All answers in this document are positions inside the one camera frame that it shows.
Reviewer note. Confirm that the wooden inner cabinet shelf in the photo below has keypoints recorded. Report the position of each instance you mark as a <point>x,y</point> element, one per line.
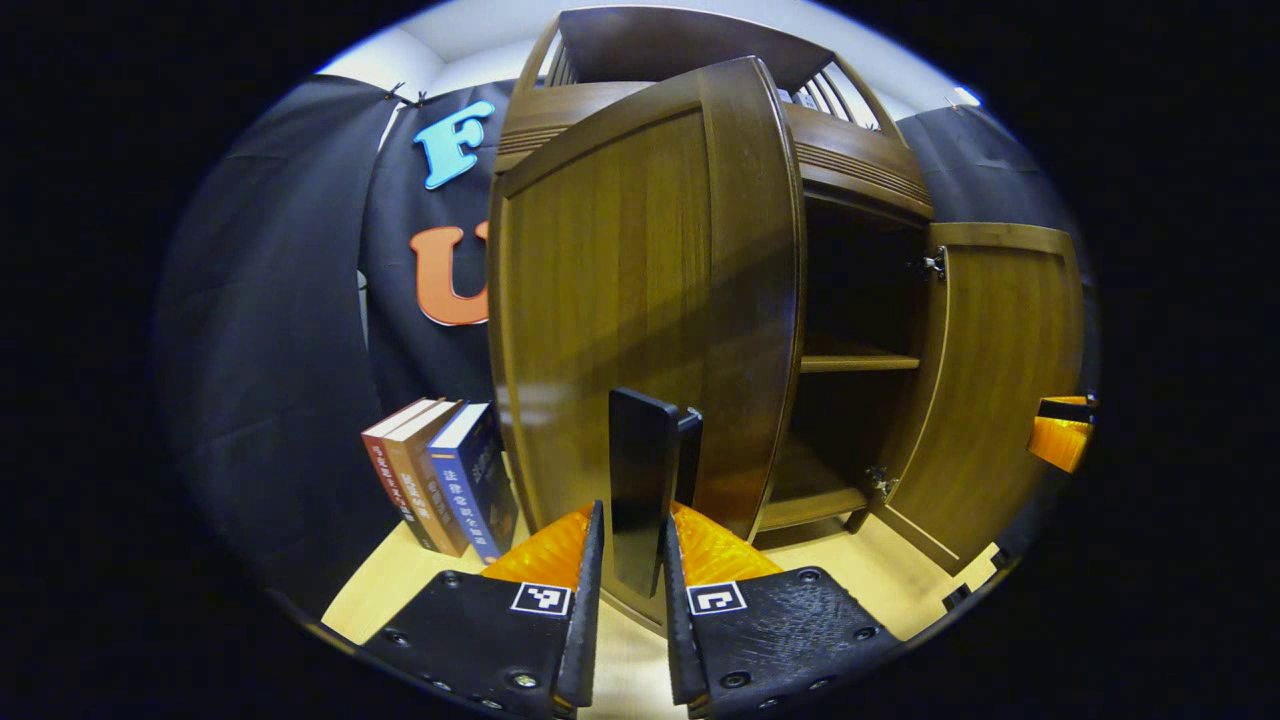
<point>860,363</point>

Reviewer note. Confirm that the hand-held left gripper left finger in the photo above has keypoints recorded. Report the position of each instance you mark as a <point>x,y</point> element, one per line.
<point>590,620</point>

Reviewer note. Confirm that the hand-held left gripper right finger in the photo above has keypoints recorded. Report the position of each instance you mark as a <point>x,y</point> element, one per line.
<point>678,640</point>

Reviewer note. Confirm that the red standing book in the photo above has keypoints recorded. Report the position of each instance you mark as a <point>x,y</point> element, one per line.
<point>385,470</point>

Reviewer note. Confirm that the small ceiling light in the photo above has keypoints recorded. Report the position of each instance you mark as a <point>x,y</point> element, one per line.
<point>965,97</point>

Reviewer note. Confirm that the wooden double-door shoe cabinet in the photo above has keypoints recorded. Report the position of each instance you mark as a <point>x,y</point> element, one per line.
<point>680,40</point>

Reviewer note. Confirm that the wooden shoe cabinet door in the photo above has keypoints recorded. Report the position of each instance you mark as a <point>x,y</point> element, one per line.
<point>1000,380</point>
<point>620,280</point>

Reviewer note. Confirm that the blue standing book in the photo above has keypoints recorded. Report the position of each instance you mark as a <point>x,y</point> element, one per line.
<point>465,480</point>

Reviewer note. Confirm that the black backdrop cloth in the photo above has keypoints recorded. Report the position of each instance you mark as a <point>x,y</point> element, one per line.
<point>270,300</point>

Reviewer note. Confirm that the orange standing book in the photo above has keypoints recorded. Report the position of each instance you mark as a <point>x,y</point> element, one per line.
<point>420,480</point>

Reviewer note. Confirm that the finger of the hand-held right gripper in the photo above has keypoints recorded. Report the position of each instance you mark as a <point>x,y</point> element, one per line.
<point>1060,440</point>

